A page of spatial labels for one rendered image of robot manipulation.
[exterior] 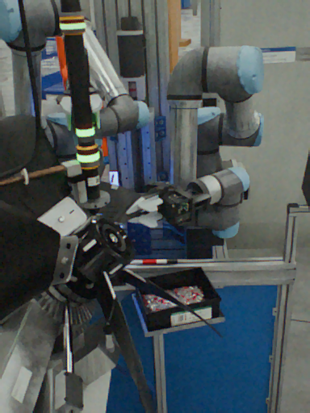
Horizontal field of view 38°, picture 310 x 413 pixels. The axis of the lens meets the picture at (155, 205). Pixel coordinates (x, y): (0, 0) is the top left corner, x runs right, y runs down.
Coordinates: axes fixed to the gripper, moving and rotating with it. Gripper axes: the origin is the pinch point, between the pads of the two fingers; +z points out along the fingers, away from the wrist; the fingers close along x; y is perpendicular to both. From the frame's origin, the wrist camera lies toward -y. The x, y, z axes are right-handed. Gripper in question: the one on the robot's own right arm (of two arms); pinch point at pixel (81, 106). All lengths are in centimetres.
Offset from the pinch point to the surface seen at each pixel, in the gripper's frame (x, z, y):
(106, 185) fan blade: -3.7, -24.9, 27.3
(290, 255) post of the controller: -59, -27, 58
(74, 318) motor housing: 6.0, 13.6, 38.8
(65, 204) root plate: 5.4, 1.9, 19.1
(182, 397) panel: -24, -34, 121
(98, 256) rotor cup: -0.2, 13.9, 25.1
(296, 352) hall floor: -89, -72, 147
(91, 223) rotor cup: 0.5, 9.6, 20.2
